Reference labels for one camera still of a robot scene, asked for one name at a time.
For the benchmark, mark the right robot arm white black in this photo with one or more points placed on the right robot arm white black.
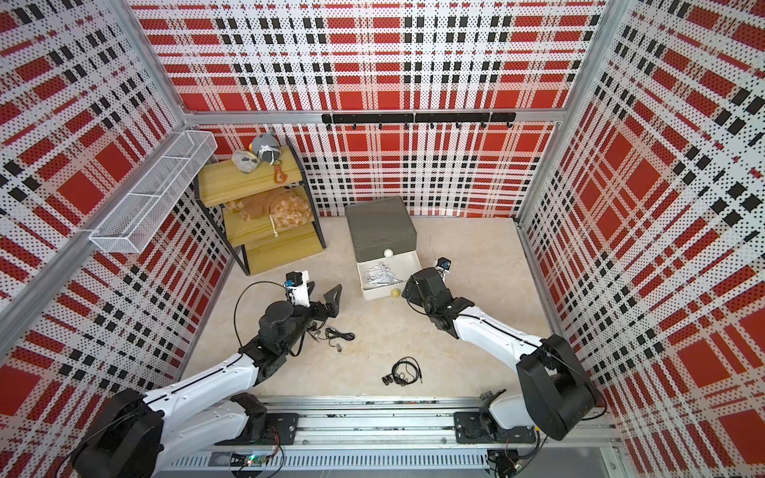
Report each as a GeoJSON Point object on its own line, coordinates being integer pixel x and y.
{"type": "Point", "coordinates": [556, 393]}

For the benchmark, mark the black earphones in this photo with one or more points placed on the black earphones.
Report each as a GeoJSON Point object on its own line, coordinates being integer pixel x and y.
{"type": "Point", "coordinates": [404, 372]}
{"type": "Point", "coordinates": [316, 331]}
{"type": "Point", "coordinates": [335, 338]}

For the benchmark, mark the white earphones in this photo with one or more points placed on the white earphones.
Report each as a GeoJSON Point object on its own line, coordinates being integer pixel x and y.
{"type": "Point", "coordinates": [381, 275]}

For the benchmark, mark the tan plush toy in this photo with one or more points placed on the tan plush toy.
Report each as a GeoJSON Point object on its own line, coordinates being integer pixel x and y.
{"type": "Point", "coordinates": [283, 207]}

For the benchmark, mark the black wall hook rail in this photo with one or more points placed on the black wall hook rail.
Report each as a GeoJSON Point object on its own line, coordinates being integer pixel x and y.
{"type": "Point", "coordinates": [405, 118]}

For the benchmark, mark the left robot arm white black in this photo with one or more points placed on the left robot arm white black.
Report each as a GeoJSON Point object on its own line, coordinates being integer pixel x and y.
{"type": "Point", "coordinates": [138, 434]}

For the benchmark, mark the white grey cap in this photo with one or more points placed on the white grey cap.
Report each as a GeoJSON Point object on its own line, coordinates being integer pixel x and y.
{"type": "Point", "coordinates": [245, 161]}

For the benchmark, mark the white drawer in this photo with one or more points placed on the white drawer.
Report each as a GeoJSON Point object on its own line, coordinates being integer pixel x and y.
{"type": "Point", "coordinates": [403, 265]}

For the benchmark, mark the orange small toy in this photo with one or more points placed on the orange small toy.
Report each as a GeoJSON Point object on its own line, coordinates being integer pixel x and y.
{"type": "Point", "coordinates": [280, 176]}

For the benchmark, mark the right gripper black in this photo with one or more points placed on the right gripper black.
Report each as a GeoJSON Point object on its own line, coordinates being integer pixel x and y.
{"type": "Point", "coordinates": [411, 291]}

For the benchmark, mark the three-drawer storage cabinet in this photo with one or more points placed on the three-drawer storage cabinet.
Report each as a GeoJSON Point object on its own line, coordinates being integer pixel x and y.
{"type": "Point", "coordinates": [379, 225]}

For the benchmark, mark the green circuit board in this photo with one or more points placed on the green circuit board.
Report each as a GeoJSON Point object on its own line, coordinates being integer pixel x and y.
{"type": "Point", "coordinates": [238, 460]}

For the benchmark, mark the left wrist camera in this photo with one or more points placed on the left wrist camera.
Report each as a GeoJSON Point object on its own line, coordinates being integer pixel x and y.
{"type": "Point", "coordinates": [297, 290]}

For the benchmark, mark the grey plush toy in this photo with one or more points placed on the grey plush toy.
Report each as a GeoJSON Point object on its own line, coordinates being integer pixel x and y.
{"type": "Point", "coordinates": [267, 148]}

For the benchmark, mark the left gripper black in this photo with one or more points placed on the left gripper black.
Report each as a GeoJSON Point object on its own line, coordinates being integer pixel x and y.
{"type": "Point", "coordinates": [331, 305]}

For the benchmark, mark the wooden three-tier shelf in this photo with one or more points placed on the wooden three-tier shelf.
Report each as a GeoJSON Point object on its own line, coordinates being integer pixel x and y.
{"type": "Point", "coordinates": [254, 245]}

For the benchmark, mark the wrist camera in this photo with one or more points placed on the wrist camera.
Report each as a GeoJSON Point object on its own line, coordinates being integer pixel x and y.
{"type": "Point", "coordinates": [297, 290]}
{"type": "Point", "coordinates": [442, 265]}

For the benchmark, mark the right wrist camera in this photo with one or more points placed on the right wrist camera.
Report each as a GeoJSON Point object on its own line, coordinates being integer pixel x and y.
{"type": "Point", "coordinates": [442, 265]}

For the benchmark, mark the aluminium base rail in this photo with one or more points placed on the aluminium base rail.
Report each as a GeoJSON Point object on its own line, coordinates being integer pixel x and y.
{"type": "Point", "coordinates": [332, 436]}

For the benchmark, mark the white wire mesh basket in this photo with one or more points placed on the white wire mesh basket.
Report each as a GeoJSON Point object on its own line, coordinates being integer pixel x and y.
{"type": "Point", "coordinates": [131, 225]}

